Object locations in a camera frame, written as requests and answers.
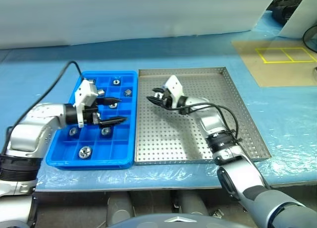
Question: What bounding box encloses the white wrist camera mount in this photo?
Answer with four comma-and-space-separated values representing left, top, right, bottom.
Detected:
163, 75, 185, 109
73, 79, 100, 128

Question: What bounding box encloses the large white foam board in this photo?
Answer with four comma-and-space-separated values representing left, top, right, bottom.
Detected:
0, 0, 279, 50

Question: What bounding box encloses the grey-blue robot torso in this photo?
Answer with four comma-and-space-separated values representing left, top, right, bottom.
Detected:
107, 213, 248, 228

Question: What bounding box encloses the blue compartment tray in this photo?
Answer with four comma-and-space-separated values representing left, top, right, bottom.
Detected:
46, 70, 139, 171

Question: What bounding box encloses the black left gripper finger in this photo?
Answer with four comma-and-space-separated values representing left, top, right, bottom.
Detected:
99, 116, 128, 127
98, 97, 123, 106

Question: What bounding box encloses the perforated metal tray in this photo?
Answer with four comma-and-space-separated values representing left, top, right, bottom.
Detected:
134, 66, 272, 166

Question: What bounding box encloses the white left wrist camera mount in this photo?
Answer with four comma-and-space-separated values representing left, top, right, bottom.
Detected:
73, 79, 100, 128

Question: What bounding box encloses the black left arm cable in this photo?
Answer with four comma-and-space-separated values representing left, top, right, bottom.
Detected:
1, 60, 86, 154

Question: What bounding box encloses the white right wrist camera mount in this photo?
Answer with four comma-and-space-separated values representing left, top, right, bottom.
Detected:
163, 75, 185, 109

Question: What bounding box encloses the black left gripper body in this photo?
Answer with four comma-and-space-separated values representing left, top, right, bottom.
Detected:
83, 99, 102, 126

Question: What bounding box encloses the black bag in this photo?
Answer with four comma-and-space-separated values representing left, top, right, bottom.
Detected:
266, 0, 302, 23

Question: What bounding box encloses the grey rounded cylinder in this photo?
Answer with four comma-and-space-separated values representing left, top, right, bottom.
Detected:
106, 193, 136, 224
177, 192, 209, 216

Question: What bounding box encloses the small white panel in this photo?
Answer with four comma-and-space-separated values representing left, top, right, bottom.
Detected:
278, 0, 317, 38

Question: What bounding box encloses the black looped cable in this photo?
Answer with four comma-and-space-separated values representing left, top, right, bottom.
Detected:
302, 24, 317, 50

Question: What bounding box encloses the blue plastic table cover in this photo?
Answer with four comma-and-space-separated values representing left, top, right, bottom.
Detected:
0, 11, 317, 191

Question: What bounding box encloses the white plastic connector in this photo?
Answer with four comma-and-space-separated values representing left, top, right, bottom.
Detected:
210, 208, 225, 218

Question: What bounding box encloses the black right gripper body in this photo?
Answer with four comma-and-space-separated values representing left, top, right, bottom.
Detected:
155, 88, 174, 109

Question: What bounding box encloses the brown cardboard mat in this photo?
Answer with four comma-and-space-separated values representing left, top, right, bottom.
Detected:
231, 38, 317, 87

